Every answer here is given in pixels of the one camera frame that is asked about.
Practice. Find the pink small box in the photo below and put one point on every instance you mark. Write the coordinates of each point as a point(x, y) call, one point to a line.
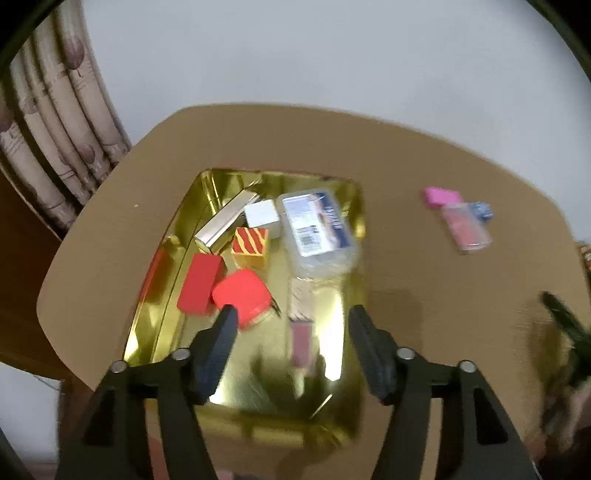
point(441, 196)

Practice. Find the brown wooden cabinet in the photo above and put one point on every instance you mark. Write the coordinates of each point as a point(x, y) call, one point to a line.
point(23, 277)

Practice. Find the gold metal tray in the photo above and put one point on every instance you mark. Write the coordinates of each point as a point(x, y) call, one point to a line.
point(258, 369)

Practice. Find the silver gold long box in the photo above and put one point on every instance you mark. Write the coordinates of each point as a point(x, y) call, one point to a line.
point(226, 221)

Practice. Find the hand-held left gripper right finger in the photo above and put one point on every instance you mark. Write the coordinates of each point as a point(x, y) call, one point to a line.
point(376, 360)

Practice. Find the clear plastic box blue label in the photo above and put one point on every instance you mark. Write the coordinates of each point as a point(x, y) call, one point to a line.
point(318, 230)

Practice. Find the clear pink plastic case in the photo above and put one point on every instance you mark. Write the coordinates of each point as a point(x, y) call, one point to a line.
point(466, 230)

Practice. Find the white small box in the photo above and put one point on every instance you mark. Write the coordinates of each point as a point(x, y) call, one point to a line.
point(262, 216)

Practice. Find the yellow orange striped box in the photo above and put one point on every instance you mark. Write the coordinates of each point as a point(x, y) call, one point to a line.
point(250, 244)

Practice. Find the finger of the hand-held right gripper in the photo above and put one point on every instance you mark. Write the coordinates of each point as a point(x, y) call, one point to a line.
point(563, 318)

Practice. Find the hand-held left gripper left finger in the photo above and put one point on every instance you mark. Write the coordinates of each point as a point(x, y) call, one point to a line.
point(217, 355)

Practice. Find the red rectangular box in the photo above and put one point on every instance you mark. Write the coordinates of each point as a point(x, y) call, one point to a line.
point(199, 284)

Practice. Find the beige patterned curtain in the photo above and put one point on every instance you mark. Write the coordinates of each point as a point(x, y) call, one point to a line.
point(55, 138)

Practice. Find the red rounded container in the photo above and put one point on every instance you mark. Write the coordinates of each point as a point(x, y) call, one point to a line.
point(242, 290)

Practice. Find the blue small dice block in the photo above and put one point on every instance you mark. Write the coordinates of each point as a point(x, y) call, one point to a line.
point(482, 211)

